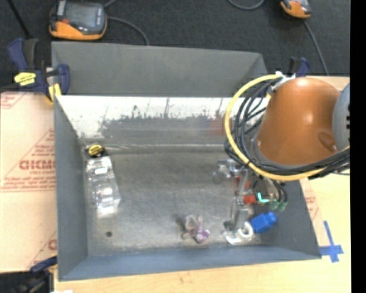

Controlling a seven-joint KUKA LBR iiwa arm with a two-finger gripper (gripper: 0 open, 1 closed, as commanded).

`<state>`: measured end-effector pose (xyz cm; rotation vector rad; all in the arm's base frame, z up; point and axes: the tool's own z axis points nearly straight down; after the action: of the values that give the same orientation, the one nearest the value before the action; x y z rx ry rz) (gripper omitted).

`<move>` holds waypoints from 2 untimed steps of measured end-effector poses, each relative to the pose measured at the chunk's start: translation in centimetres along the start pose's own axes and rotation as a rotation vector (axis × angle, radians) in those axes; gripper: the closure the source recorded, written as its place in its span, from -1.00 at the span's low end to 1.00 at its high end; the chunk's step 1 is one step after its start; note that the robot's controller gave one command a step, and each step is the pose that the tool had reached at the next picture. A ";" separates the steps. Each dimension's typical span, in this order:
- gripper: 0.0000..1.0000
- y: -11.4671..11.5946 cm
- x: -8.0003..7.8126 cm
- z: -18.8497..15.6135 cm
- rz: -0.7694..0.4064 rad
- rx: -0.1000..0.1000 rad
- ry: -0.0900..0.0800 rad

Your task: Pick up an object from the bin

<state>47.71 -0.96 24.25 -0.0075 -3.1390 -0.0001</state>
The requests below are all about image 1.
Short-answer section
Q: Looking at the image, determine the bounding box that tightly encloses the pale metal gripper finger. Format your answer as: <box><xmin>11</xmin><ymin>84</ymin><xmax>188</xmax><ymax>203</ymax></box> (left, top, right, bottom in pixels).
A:
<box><xmin>239</xmin><ymin>205</ymin><xmax>253</xmax><ymax>226</ymax></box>
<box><xmin>223</xmin><ymin>198</ymin><xmax>242</xmax><ymax>233</ymax></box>

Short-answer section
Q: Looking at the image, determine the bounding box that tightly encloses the red flat block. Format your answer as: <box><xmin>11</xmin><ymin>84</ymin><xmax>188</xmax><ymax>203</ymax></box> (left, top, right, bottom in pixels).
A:
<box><xmin>237</xmin><ymin>175</ymin><xmax>258</xmax><ymax>206</ymax></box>

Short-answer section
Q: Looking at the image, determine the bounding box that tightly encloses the blue plastic block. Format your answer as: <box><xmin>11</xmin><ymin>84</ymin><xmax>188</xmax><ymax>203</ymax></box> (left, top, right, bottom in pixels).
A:
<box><xmin>249</xmin><ymin>211</ymin><xmax>278</xmax><ymax>234</ymax></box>

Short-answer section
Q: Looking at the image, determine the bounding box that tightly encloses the purple and pink toy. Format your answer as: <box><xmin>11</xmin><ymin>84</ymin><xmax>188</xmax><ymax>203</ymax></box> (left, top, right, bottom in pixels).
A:
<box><xmin>176</xmin><ymin>214</ymin><xmax>211</xmax><ymax>244</ymax></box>

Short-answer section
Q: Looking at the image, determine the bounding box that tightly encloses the grey metal bin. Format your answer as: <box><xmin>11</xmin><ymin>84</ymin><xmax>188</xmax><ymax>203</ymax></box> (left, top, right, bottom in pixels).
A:
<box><xmin>51</xmin><ymin>41</ymin><xmax>323</xmax><ymax>282</ymax></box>

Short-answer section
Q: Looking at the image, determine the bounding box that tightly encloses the clear plastic bottle, yellow cap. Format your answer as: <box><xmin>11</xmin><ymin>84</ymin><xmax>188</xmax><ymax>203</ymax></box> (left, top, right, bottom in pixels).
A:
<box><xmin>84</xmin><ymin>143</ymin><xmax>122</xmax><ymax>218</ymax></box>

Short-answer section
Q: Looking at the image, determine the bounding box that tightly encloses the brown cardboard board, red print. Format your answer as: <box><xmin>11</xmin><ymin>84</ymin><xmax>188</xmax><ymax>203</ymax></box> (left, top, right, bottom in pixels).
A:
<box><xmin>0</xmin><ymin>90</ymin><xmax>59</xmax><ymax>275</ymax></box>

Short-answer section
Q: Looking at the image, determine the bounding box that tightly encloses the white ring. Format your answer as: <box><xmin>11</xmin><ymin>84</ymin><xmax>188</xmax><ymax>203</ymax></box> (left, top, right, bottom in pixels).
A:
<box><xmin>224</xmin><ymin>221</ymin><xmax>254</xmax><ymax>245</ymax></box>

